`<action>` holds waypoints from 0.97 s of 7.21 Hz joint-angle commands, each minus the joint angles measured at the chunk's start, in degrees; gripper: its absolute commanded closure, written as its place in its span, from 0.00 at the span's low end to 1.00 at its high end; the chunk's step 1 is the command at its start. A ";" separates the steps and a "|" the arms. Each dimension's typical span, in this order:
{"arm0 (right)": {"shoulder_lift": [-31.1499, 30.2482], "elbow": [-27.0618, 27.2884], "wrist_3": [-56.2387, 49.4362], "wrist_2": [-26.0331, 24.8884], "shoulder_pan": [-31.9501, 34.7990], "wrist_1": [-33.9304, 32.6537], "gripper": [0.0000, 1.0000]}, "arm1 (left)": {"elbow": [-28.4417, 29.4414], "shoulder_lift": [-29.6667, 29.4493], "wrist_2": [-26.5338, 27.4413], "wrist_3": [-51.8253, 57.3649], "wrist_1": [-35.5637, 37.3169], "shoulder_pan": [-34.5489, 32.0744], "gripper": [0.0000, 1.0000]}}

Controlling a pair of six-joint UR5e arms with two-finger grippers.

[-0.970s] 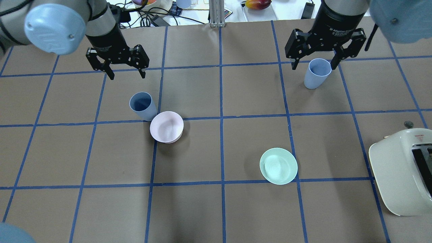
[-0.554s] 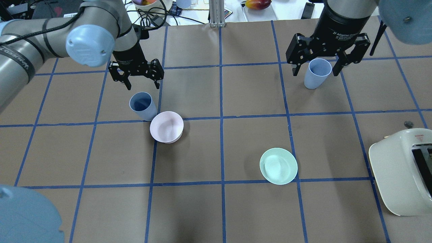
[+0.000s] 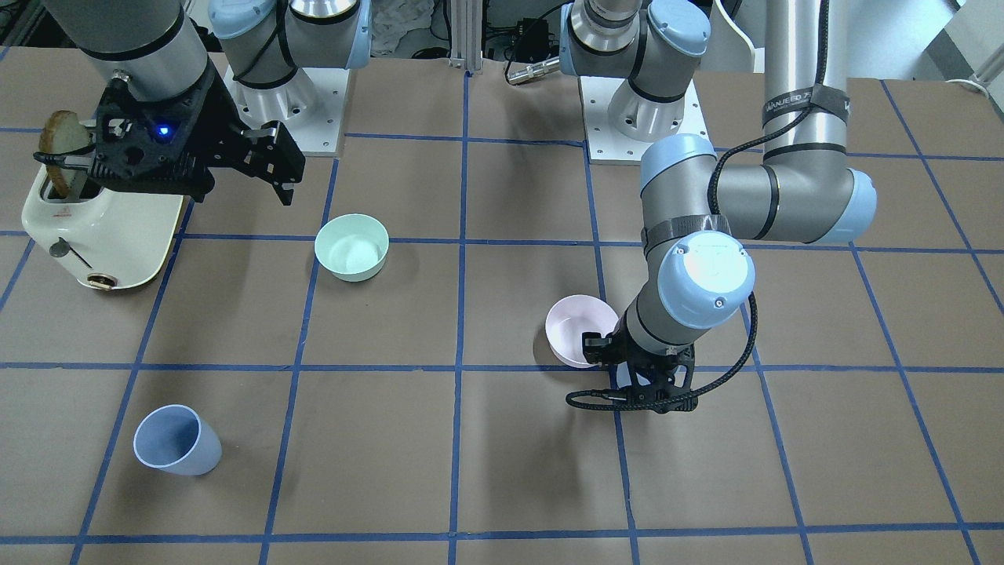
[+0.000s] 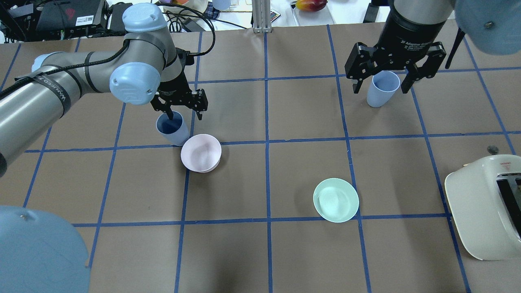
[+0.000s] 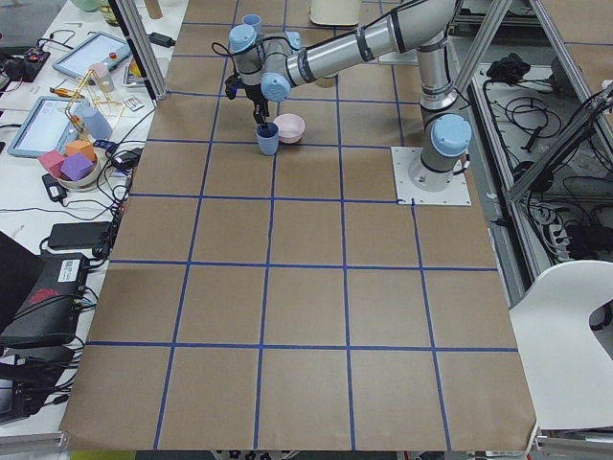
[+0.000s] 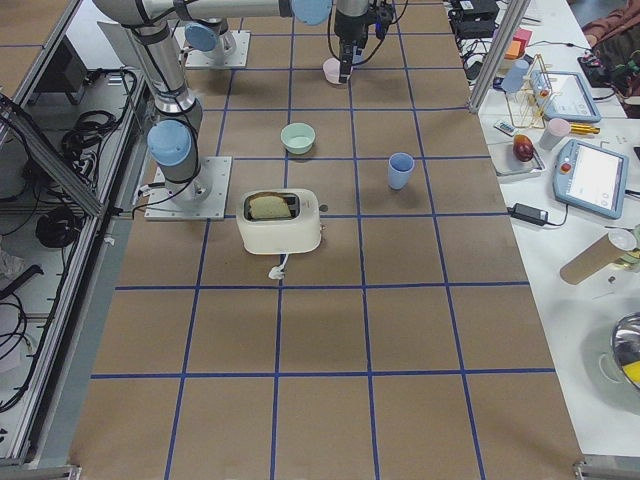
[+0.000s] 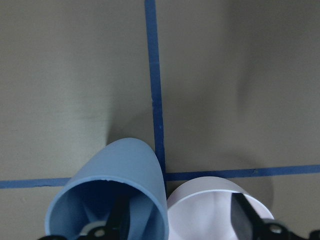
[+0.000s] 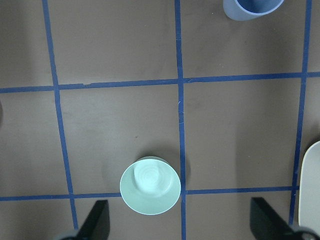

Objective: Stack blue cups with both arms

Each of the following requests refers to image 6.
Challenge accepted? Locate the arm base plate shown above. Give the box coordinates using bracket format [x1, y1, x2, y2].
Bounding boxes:
[144, 156, 232, 221]
[185, 24, 251, 70]

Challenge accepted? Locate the teach pendant tablet far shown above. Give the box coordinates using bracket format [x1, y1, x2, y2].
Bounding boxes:
[530, 70, 601, 124]

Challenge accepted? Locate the teach pendant tablet near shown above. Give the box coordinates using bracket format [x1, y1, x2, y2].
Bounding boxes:
[552, 140, 629, 219]

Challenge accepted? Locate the teach pendant tablet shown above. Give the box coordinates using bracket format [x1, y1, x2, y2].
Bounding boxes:
[530, 70, 601, 124]
[552, 140, 629, 219]

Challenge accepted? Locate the aluminium frame post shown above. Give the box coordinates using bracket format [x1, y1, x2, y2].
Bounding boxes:
[468, 0, 530, 114]

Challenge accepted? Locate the bread slice in toaster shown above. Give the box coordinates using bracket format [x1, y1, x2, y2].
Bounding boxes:
[249, 194, 291, 220]

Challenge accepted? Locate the cream white toaster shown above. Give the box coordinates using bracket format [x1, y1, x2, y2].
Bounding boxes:
[236, 188, 322, 255]

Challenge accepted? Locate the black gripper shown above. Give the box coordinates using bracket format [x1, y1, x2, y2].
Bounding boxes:
[334, 9, 377, 84]

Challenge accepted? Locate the blue cup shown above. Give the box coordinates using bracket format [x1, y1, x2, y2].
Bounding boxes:
[501, 59, 529, 94]
[388, 152, 415, 190]

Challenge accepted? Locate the cardboard tube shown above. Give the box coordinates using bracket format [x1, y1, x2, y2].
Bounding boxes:
[559, 228, 637, 285]

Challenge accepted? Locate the black power adapter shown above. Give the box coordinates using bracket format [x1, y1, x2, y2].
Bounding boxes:
[507, 203, 548, 226]

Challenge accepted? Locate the pink bowl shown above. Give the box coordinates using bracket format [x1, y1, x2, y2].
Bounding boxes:
[322, 57, 351, 87]

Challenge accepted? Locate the gold wire rack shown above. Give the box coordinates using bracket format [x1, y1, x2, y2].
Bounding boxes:
[505, 54, 553, 129]

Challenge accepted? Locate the blue cup on rack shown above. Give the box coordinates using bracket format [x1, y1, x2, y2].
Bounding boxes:
[501, 59, 529, 94]

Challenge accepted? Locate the white metal tray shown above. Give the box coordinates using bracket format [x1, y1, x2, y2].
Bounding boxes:
[488, 142, 546, 180]

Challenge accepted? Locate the mint green bowl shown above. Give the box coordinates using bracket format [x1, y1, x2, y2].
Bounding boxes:
[280, 122, 316, 155]

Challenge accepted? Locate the steel mixing bowl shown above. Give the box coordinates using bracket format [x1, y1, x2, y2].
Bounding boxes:
[598, 312, 639, 391]

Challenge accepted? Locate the red yellow mango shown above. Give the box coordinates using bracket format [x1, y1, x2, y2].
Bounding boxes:
[512, 134, 535, 162]

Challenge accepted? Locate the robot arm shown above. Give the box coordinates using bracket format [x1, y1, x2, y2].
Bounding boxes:
[95, 1, 395, 96]
[99, 22, 212, 220]

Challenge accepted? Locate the pink cup on desk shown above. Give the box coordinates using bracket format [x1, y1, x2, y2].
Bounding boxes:
[538, 118, 571, 151]

